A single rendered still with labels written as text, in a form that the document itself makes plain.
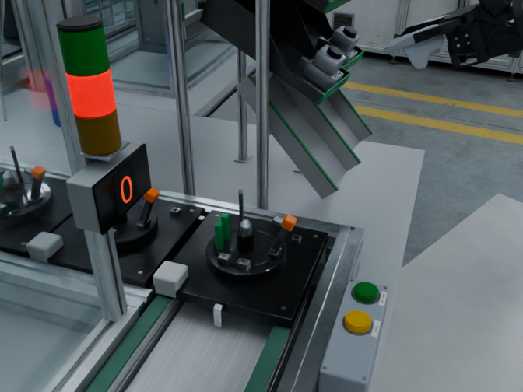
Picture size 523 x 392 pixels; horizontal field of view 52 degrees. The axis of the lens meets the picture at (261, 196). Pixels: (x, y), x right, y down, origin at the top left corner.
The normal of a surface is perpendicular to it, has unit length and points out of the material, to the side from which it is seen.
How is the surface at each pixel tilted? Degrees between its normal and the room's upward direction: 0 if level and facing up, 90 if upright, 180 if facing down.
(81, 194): 90
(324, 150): 45
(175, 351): 0
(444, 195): 0
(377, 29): 90
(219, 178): 0
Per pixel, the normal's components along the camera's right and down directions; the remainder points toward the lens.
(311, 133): 0.62, -0.41
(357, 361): 0.00, -0.84
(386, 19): -0.44, 0.48
